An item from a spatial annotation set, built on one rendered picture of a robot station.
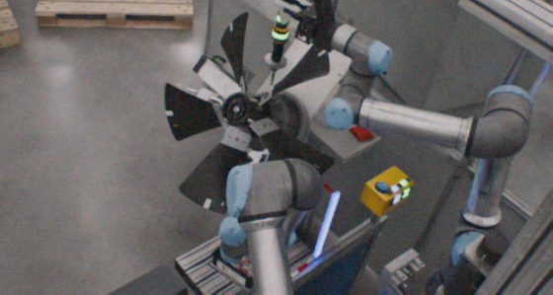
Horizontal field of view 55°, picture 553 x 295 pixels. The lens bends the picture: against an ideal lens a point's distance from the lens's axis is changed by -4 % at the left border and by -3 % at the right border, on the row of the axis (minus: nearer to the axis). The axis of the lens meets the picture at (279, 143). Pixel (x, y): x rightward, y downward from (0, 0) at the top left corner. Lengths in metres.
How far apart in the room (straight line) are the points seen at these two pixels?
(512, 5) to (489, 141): 0.44
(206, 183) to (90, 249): 1.22
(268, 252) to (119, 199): 2.01
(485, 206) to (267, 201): 0.67
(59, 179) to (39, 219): 0.30
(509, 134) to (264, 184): 0.57
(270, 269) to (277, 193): 0.17
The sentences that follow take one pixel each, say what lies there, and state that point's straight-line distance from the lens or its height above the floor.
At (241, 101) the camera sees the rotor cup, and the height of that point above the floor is 1.25.
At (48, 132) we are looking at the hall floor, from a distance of 3.61.
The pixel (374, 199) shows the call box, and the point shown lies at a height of 1.04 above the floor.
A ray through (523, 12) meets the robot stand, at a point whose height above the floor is 2.03.
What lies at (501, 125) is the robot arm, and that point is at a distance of 1.33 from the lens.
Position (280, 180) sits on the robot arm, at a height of 1.50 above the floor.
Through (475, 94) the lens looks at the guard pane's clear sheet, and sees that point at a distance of 2.12.
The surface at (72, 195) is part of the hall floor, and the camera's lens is 3.21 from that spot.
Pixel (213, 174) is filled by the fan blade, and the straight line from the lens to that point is 1.88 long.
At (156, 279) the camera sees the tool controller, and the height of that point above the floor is 1.24.
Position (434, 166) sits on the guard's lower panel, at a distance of 2.35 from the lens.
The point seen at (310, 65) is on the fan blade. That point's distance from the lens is 1.78.
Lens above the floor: 2.39
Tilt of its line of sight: 43 degrees down
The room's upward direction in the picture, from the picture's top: 11 degrees clockwise
